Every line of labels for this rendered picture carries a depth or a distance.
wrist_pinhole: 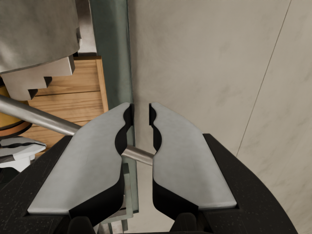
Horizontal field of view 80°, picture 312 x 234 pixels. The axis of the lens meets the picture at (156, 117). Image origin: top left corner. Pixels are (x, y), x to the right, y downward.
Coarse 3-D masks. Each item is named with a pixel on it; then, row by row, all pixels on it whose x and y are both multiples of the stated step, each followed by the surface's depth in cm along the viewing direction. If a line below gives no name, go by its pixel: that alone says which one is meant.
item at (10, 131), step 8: (0, 80) 34; (0, 88) 30; (8, 96) 32; (0, 112) 31; (0, 120) 31; (8, 120) 32; (16, 120) 33; (0, 128) 32; (8, 128) 33; (16, 128) 34; (24, 128) 35; (0, 136) 33; (8, 136) 33
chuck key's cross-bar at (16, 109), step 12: (0, 96) 14; (0, 108) 14; (12, 108) 14; (24, 108) 14; (24, 120) 15; (36, 120) 15; (48, 120) 15; (60, 120) 15; (60, 132) 16; (72, 132) 16; (132, 156) 18; (144, 156) 19
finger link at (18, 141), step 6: (12, 138) 41; (18, 138) 41; (24, 138) 41; (30, 138) 41; (6, 144) 39; (12, 144) 39; (18, 144) 40; (24, 144) 40; (42, 144) 40; (30, 156) 43
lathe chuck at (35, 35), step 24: (0, 0) 18; (24, 0) 19; (48, 0) 22; (72, 0) 27; (0, 24) 18; (24, 24) 20; (48, 24) 22; (72, 24) 27; (0, 48) 19; (24, 48) 21; (48, 48) 23; (72, 48) 27; (0, 72) 20
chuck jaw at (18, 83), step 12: (60, 60) 30; (72, 60) 33; (12, 72) 30; (24, 72) 30; (36, 72) 30; (48, 72) 31; (60, 72) 31; (72, 72) 32; (12, 84) 31; (24, 84) 31; (36, 84) 31; (48, 84) 33; (12, 96) 31; (24, 96) 32
